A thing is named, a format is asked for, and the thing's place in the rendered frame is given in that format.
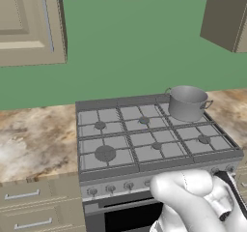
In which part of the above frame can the beige wall cupboard door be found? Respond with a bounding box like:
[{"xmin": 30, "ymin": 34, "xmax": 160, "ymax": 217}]
[{"xmin": 0, "ymin": 0, "xmax": 69, "ymax": 68}]

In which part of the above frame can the grey gas stove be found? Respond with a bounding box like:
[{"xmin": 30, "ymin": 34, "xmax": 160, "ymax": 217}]
[{"xmin": 74, "ymin": 93, "xmax": 245, "ymax": 232}]

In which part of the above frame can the silver drawer handle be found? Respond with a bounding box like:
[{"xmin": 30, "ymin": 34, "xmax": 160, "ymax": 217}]
[
  {"xmin": 13, "ymin": 217, "xmax": 53, "ymax": 231},
  {"xmin": 4, "ymin": 188, "xmax": 41, "ymax": 201}
]

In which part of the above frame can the beige wall cupboard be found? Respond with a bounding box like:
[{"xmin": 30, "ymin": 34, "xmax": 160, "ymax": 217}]
[{"xmin": 199, "ymin": 0, "xmax": 247, "ymax": 54}]

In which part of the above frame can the grey metal pot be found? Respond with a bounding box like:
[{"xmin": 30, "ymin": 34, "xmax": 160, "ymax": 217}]
[{"xmin": 164, "ymin": 85, "xmax": 214, "ymax": 123}]

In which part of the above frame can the grey oven door handle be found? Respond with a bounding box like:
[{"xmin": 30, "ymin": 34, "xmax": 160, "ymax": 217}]
[{"xmin": 84, "ymin": 198, "xmax": 161, "ymax": 215}]

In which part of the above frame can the silver cupboard door handle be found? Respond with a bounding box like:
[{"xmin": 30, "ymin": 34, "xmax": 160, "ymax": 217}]
[{"xmin": 41, "ymin": 0, "xmax": 55, "ymax": 53}]

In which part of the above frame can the black oven door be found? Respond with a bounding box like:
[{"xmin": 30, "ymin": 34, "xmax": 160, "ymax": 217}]
[{"xmin": 83, "ymin": 196, "xmax": 166, "ymax": 232}]

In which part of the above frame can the beige drawer front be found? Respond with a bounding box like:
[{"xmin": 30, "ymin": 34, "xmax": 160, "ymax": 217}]
[
  {"xmin": 0, "ymin": 178, "xmax": 82, "ymax": 212},
  {"xmin": 235, "ymin": 164, "xmax": 247, "ymax": 196},
  {"xmin": 0, "ymin": 206, "xmax": 87, "ymax": 232}
]

